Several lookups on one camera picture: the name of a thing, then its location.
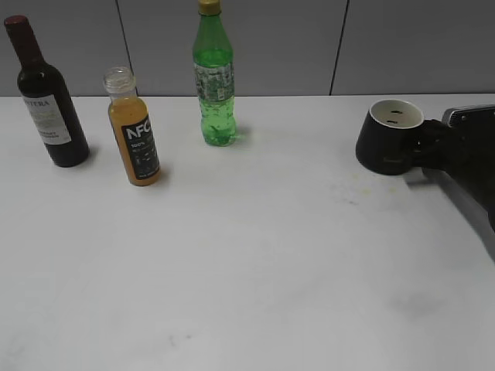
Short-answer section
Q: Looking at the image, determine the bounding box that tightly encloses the black mug white interior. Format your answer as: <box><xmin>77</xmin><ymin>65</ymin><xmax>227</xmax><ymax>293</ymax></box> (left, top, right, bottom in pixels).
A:
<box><xmin>355</xmin><ymin>99</ymin><xmax>425</xmax><ymax>175</ymax></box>

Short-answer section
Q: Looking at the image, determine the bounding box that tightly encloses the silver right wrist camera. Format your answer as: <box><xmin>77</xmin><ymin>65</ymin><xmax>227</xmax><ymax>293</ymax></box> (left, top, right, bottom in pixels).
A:
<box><xmin>442</xmin><ymin>104</ymin><xmax>494</xmax><ymax>128</ymax></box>

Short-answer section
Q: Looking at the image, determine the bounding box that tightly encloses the NFC orange juice bottle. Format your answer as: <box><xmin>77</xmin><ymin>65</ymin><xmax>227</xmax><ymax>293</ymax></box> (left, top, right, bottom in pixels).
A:
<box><xmin>103</xmin><ymin>66</ymin><xmax>161</xmax><ymax>186</ymax></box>

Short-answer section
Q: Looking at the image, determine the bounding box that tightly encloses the green soda bottle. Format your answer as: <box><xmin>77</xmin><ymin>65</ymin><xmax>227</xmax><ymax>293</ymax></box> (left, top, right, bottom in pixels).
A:
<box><xmin>193</xmin><ymin>1</ymin><xmax>237</xmax><ymax>147</ymax></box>

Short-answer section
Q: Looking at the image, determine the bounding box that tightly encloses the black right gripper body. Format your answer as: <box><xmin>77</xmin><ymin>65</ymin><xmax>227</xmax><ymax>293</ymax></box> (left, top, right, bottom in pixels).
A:
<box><xmin>419</xmin><ymin>118</ymin><xmax>494</xmax><ymax>227</ymax></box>

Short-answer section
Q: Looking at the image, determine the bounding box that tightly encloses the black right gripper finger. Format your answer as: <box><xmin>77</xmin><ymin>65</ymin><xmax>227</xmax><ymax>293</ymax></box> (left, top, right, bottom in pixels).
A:
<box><xmin>383</xmin><ymin>151</ymin><xmax>424</xmax><ymax>168</ymax></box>

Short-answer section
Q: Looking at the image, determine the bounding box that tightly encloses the dark red wine bottle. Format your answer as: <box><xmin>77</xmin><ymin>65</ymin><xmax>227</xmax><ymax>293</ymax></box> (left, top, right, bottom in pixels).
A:
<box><xmin>4</xmin><ymin>15</ymin><xmax>90</xmax><ymax>168</ymax></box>

